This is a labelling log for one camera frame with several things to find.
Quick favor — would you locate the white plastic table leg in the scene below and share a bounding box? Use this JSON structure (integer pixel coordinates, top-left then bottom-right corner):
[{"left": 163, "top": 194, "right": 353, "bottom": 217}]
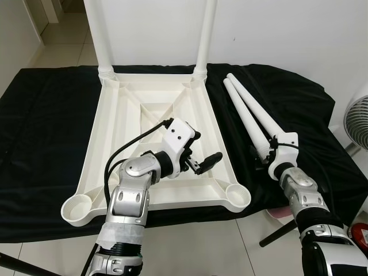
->
[
  {"left": 83, "top": 0, "right": 117, "bottom": 81},
  {"left": 223, "top": 79, "right": 274, "bottom": 164},
  {"left": 228, "top": 73, "right": 288, "bottom": 144},
  {"left": 193, "top": 0, "right": 218, "bottom": 81}
]

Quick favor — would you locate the white plastic children tabletop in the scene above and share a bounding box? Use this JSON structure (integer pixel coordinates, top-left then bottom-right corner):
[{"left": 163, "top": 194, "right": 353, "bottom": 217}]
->
[{"left": 60, "top": 72, "right": 252, "bottom": 226}]

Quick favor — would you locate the pink object under table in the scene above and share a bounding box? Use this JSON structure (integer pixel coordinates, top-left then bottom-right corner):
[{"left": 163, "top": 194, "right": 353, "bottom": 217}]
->
[{"left": 267, "top": 208, "right": 291, "bottom": 220}]

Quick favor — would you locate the white round fan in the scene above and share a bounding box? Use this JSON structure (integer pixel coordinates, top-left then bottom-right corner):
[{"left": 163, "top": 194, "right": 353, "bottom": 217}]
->
[{"left": 344, "top": 95, "right": 368, "bottom": 153}]

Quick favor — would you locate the red round floor device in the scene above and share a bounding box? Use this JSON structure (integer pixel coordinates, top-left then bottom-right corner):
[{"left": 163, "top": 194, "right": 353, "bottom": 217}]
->
[{"left": 351, "top": 224, "right": 368, "bottom": 248}]

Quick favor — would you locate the black table cloth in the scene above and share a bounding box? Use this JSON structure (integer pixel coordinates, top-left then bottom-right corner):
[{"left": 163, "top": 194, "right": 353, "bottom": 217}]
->
[{"left": 0, "top": 63, "right": 368, "bottom": 242}]

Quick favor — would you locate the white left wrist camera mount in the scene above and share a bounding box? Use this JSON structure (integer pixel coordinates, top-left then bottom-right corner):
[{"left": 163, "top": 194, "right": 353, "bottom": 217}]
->
[{"left": 160, "top": 118, "right": 197, "bottom": 155}]

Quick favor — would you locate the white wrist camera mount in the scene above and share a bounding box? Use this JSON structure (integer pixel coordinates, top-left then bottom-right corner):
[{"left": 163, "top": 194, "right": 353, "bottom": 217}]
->
[
  {"left": 160, "top": 118, "right": 197, "bottom": 155},
  {"left": 267, "top": 132, "right": 301, "bottom": 180}
]

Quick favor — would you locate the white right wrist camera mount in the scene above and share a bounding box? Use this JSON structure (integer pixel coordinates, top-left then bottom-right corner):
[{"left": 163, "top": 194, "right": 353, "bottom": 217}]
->
[{"left": 267, "top": 132, "right": 301, "bottom": 180}]

